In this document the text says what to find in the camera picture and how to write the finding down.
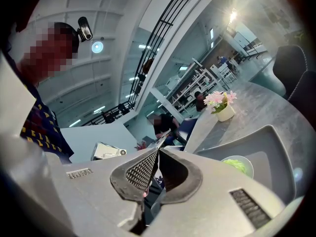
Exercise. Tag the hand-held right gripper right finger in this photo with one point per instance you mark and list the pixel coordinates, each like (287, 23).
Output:
(217, 206)

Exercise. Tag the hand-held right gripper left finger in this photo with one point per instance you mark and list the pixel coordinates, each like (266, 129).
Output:
(93, 196)

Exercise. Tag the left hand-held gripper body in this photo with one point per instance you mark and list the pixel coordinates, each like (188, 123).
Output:
(106, 150)

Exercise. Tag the white round plate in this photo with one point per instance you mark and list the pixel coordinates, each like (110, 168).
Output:
(248, 161)

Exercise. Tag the white rectangular tray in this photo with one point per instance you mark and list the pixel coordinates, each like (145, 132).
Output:
(276, 144)

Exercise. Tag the white rectangular table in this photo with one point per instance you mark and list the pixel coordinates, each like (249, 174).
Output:
(98, 134)

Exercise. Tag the dried reddish flower bunch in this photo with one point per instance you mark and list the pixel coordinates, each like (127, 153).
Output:
(141, 146)

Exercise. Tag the black metal railing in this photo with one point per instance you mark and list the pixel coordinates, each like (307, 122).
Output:
(123, 107)

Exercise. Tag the person's dark printed shirt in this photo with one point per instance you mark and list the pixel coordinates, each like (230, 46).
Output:
(42, 127)

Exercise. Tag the pink flowers in white pot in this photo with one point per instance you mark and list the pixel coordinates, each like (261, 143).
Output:
(223, 112)

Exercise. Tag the round ceiling light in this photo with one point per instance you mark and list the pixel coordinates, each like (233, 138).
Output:
(97, 47)

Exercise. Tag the grey marble dining table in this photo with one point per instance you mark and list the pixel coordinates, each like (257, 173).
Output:
(259, 107)

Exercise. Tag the person's head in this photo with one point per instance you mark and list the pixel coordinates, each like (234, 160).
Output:
(47, 53)

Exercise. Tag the bright ceiling spotlight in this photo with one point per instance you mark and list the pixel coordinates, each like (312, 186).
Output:
(232, 15)

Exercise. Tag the head-mounted camera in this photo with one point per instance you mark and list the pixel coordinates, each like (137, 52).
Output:
(85, 29)

